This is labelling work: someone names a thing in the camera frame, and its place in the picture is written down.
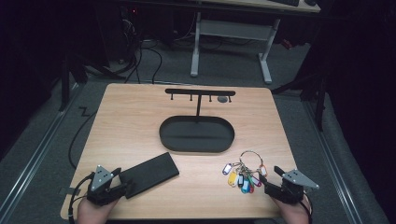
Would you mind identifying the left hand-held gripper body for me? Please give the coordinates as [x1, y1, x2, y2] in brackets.
[86, 164, 129, 207]

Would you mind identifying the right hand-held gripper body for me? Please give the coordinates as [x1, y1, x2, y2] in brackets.
[264, 168, 320, 205]

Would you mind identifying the key ring with coloured tags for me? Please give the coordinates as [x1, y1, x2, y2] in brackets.
[221, 150, 269, 195]

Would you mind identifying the black rectangular case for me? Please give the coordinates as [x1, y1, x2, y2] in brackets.
[119, 151, 180, 200]

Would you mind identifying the black key stand with tray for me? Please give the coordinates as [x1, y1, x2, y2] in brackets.
[159, 88, 236, 154]

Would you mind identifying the person's right hand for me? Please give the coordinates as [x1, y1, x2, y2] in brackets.
[271, 195, 312, 224]

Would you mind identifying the person's left hand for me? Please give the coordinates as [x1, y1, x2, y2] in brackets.
[77, 197, 120, 224]

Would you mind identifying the black metal stand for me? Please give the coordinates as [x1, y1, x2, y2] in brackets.
[270, 69, 330, 133]
[58, 50, 90, 113]

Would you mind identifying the white-legged wooden desk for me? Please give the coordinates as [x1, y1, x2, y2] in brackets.
[189, 0, 322, 85]

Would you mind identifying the black keyboard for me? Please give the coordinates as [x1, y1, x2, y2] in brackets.
[268, 0, 301, 7]

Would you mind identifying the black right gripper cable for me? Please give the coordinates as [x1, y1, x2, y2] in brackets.
[299, 192, 314, 222]

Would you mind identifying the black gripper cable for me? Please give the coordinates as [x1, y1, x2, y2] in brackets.
[67, 172, 95, 224]
[299, 192, 314, 222]

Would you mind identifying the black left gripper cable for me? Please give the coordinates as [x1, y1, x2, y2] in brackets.
[67, 172, 95, 224]

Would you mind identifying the metal floor rail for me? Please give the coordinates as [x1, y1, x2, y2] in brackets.
[302, 98, 364, 224]
[0, 83, 80, 217]

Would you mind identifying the black floor cable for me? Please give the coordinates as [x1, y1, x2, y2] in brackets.
[67, 109, 98, 171]

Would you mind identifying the bundle of black cables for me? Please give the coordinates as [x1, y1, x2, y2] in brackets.
[115, 18, 163, 85]

